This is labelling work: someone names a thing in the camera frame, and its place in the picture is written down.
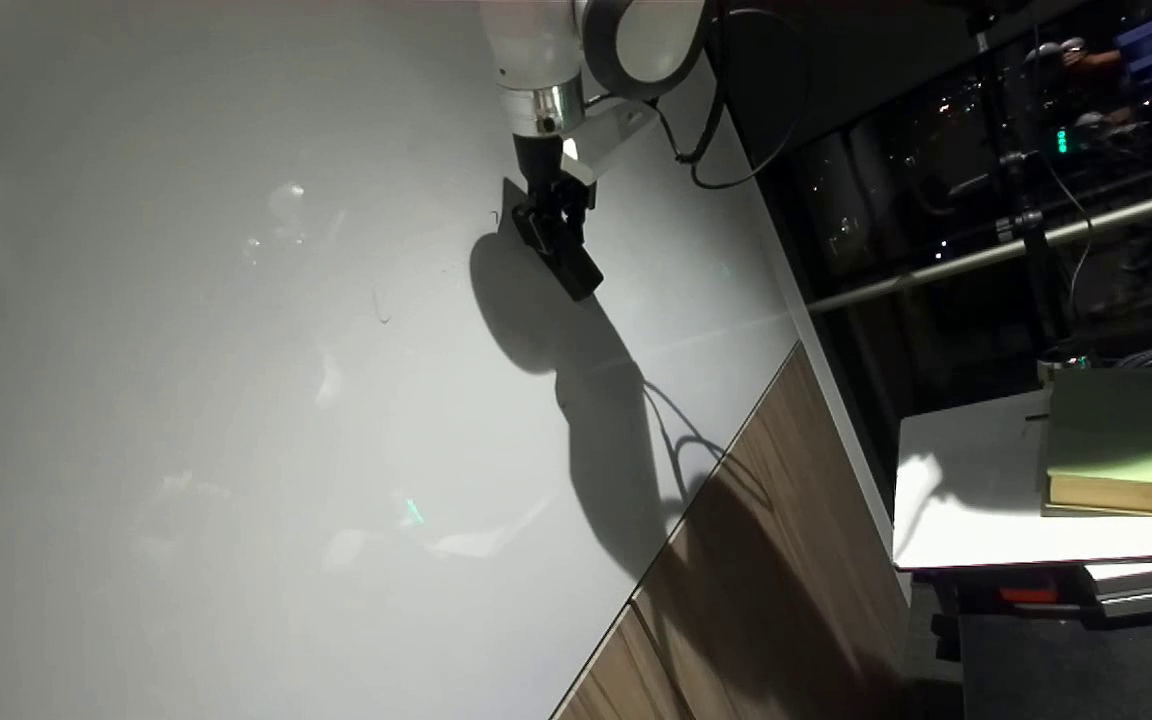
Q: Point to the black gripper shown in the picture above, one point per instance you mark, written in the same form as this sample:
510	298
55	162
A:
545	167

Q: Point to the black whiteboard eraser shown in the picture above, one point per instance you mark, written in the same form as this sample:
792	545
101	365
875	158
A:
581	274

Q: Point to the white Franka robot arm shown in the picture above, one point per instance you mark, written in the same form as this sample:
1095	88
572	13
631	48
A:
537	46

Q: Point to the large glass whiteboard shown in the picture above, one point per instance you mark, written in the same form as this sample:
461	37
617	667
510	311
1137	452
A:
201	467

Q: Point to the black flat panel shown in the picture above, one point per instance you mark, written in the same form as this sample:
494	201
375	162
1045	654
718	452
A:
841	52

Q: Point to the silver metal rod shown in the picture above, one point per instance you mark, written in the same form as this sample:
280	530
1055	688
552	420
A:
1001	249

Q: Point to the black electronics rack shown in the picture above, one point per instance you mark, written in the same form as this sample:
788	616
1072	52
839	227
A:
1001	133

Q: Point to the white flat table board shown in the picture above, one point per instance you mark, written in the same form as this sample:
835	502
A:
988	523

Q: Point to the small red item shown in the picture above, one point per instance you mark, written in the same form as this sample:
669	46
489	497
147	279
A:
1040	594

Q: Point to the black storage box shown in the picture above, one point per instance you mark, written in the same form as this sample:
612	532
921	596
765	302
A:
1080	667

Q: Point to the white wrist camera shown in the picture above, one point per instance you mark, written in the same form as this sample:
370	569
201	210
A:
600	133

